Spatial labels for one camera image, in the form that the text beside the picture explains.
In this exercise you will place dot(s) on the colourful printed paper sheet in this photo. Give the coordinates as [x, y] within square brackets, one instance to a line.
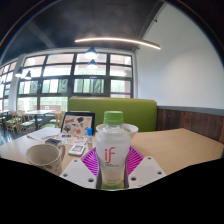
[73, 139]

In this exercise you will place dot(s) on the clear green-capped drink bottle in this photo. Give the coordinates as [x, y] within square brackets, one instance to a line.
[112, 150]

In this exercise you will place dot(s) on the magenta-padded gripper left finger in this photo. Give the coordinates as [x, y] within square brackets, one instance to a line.
[78, 171]

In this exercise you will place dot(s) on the black tablet with stickers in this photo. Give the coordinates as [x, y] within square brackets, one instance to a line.
[77, 124]

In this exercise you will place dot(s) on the green upholstered bench backrest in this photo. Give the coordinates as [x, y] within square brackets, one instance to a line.
[133, 111]

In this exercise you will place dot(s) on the group of pendant ceiling lamps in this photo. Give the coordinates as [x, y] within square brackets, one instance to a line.
[91, 53]

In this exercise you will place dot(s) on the white bowl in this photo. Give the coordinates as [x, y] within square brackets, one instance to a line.
[131, 129]

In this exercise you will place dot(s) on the small white flat device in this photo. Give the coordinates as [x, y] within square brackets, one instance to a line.
[77, 150]

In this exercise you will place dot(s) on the long curved ceiling light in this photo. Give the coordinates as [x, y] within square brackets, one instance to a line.
[116, 40]

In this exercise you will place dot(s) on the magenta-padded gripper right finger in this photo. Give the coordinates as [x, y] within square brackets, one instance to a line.
[146, 170]

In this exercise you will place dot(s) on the small blue-capped bottle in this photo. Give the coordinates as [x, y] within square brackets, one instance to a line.
[89, 136]

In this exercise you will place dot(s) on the white paper sheets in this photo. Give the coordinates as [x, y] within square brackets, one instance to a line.
[43, 134]

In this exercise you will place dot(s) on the group of wooden green-seat chairs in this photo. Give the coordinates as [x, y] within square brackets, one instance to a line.
[23, 123]

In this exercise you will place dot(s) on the white printed cup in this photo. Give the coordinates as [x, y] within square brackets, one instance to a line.
[50, 163]

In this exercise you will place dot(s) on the light wooden dining table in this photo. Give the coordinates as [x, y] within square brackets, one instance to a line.
[38, 112]

